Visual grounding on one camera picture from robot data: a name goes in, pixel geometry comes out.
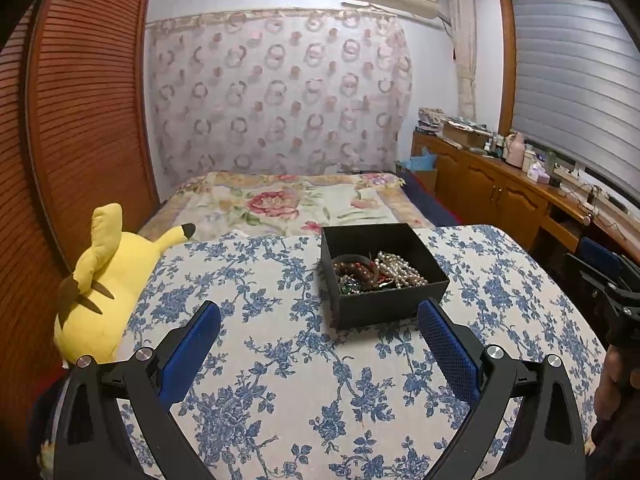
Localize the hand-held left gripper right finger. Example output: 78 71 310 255
416 297 588 480

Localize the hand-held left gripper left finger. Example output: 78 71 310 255
52 300 223 480

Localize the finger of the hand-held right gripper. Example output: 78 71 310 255
564 237 632 311

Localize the black box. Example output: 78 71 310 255
320 223 451 331

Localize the white pearl necklace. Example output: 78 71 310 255
374 251 430 289

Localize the brown wooden bead bracelet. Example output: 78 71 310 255
331 255 381 291

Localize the person's right hand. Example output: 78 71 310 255
592 345 640 461

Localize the blue floral blanket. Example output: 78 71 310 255
37 224 608 480

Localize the yellow plush toy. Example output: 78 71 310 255
54 203 197 366

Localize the wooden cabinet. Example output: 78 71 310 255
411 130 640 271

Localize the pink kettle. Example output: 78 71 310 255
504 131 526 167

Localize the dark blue bed sheet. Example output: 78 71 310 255
400 172 462 228

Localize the pink floral quilt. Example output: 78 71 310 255
137 171 436 238

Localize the cardboard box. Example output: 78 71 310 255
442 122 488 150

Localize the grey window blind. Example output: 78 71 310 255
510 0 640 191

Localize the blue bag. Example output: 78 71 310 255
397 147 438 176

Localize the pile of papers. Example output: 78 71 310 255
417 107 447 136

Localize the white tied curtain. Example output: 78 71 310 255
445 0 478 118

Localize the wooden louvred wardrobe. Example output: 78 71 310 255
0 0 161 411

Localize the power strip with cables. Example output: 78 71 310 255
560 182 603 212

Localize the ring patterned sheer cloth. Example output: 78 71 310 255
145 8 413 191

